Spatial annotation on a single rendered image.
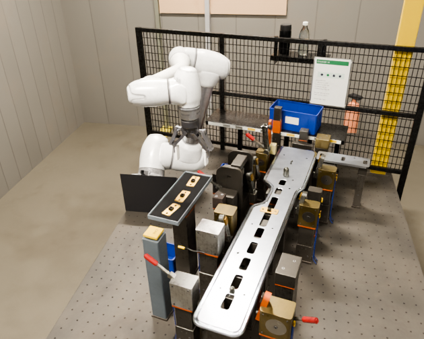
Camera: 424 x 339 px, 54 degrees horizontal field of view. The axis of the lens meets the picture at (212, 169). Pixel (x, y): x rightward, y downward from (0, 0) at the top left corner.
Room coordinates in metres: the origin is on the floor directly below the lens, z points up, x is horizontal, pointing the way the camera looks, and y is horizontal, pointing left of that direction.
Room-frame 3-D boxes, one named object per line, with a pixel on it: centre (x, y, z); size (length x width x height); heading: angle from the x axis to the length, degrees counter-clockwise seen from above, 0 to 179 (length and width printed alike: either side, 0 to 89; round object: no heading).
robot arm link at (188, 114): (1.60, 0.09, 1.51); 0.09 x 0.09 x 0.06
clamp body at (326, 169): (1.88, -0.62, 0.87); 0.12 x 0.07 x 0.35; 68
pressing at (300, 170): (1.56, -0.26, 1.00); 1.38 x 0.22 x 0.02; 158
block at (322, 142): (2.22, -0.67, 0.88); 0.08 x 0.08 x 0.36; 68
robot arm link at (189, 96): (1.60, 0.10, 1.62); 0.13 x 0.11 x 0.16; 97
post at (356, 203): (2.01, -0.85, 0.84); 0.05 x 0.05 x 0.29; 68
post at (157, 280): (1.26, 0.23, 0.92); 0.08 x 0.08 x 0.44; 68
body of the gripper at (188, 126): (1.60, 0.09, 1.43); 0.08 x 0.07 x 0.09; 69
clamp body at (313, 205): (1.57, -0.46, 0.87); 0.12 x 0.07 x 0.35; 68
